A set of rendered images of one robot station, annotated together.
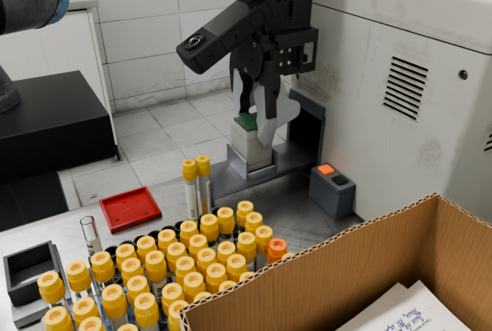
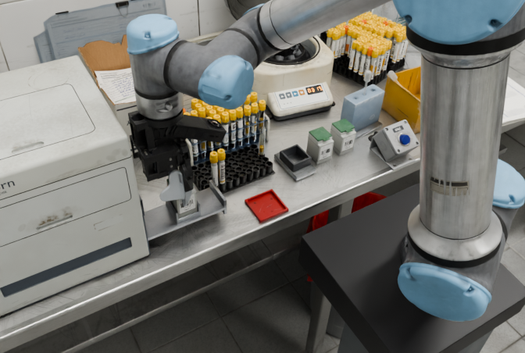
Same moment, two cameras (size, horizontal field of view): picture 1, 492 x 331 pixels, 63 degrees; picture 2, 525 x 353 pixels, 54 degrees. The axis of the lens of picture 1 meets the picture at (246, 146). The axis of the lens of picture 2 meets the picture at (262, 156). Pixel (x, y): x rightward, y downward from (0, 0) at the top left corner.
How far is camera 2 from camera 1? 1.26 m
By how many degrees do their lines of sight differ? 107
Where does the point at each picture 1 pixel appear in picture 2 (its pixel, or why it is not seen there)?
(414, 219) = (126, 108)
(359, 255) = not seen: hidden behind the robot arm
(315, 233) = (151, 190)
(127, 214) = (266, 201)
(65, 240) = (296, 187)
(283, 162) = (158, 213)
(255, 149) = not seen: hidden behind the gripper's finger
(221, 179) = (205, 199)
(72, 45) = not seen: outside the picture
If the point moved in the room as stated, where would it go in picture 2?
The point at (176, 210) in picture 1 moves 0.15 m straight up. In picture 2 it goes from (236, 206) to (236, 152)
